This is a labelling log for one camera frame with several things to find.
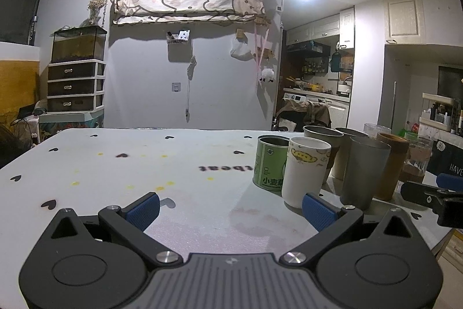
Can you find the green tin can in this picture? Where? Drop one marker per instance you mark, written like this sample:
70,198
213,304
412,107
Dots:
267,167

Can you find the white kitchen cabinets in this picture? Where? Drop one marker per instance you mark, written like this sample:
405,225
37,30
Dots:
314,30

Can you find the rack with bottles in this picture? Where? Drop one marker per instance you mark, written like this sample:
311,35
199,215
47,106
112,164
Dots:
439,115

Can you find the grey metal cup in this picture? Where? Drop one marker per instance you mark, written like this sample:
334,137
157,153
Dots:
320,134

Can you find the white cartoon print cup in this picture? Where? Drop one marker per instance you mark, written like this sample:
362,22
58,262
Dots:
300,184

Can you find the glass fish tank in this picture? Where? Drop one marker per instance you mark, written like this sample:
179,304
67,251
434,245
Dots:
77,44

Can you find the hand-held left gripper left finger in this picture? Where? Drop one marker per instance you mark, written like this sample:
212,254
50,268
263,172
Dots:
144,210

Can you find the black printed bag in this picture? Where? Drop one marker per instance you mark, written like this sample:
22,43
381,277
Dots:
448,158

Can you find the white wall cabinet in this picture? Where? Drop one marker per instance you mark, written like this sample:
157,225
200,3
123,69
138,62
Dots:
405,17

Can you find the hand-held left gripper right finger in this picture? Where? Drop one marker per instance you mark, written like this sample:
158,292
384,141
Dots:
318,212

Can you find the white plastic bag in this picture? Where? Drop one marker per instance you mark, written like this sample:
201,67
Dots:
240,50

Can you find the brown cup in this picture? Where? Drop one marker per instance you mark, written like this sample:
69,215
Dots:
393,171

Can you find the dried flower bunch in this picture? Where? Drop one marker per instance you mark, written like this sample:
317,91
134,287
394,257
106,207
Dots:
97,6

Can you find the dark blue hanging pouch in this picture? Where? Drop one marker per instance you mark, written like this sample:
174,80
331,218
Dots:
335,61

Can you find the cream cup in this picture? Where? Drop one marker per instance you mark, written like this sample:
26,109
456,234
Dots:
341,160

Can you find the tall grey cup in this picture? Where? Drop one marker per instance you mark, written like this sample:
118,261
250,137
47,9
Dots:
365,175

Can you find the white washing machine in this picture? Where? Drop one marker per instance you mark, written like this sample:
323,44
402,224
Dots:
294,101

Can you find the pink ribbon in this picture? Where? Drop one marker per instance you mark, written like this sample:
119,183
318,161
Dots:
259,48

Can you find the patterned low stand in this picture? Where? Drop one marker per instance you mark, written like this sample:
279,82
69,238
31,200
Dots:
68,122

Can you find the black and white drawer unit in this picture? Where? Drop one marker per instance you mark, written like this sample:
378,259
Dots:
74,86

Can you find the glass with brown drink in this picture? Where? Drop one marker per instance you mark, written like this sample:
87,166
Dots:
416,164

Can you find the clear ribbed glass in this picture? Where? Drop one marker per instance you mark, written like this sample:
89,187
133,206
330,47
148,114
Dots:
378,129

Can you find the white plush sheep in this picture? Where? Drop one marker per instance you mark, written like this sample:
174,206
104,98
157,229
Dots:
267,75

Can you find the white heart print table cover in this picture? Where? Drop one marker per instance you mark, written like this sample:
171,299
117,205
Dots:
144,164

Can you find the white wall hook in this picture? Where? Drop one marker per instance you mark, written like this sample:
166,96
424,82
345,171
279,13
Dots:
175,87

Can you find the chair with brown cloth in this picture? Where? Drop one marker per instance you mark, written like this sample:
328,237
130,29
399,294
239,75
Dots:
307,111

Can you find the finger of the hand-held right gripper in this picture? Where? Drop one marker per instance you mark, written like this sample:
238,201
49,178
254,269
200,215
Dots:
421,194
449,181

